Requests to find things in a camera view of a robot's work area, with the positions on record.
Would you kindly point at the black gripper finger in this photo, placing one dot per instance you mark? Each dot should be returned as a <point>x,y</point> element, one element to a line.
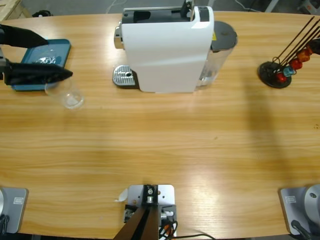
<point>315,46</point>

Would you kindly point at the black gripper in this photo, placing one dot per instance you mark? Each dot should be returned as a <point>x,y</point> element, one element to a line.
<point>2,53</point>

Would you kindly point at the clear plastic cup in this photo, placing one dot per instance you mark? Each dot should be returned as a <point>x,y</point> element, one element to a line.
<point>72,100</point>

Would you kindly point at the grey machine lever lid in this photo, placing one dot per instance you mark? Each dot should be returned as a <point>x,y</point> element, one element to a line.
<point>187,8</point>

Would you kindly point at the orange coffee capsule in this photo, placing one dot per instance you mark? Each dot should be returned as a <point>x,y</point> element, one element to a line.
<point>303,56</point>

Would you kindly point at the red coffee capsule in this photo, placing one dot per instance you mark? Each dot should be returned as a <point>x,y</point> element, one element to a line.
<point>281,78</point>
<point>296,64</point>

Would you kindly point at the blue coffee capsule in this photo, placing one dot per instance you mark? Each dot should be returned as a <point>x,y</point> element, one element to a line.
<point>289,71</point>

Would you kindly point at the white capsule coffee machine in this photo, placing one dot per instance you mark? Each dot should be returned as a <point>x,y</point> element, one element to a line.
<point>162,62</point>

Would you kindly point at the shiny crumpled clear film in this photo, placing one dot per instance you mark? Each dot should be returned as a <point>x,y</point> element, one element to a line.
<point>47,60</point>

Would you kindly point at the teal plastic tray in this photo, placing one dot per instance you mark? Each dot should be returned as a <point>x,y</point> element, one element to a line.
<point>60,50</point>

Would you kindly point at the orange grey device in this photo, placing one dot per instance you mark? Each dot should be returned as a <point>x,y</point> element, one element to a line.
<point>308,6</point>

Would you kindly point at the black object on floor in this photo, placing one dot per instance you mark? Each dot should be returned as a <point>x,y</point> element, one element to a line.
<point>42,13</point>

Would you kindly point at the light wooden crate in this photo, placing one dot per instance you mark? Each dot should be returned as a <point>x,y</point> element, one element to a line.
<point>7,8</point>

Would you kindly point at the grey metal leg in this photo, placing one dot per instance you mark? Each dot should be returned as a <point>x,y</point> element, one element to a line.
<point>271,5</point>

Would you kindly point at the clear water tank dark lid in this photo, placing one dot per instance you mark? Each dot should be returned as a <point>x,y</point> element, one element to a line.
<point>220,62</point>

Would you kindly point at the metal drip tray grate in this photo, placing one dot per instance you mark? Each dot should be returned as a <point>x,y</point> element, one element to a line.
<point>123,75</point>

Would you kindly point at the white paper tape strip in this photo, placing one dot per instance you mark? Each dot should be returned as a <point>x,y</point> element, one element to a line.
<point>122,196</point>

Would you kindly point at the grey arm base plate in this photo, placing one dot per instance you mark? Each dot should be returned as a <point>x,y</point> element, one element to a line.
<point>290,210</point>
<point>17,207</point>

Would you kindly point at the white mount block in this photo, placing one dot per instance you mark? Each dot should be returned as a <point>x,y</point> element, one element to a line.
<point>166,192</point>

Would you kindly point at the dark brown post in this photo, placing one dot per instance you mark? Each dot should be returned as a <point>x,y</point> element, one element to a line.
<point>142,225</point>

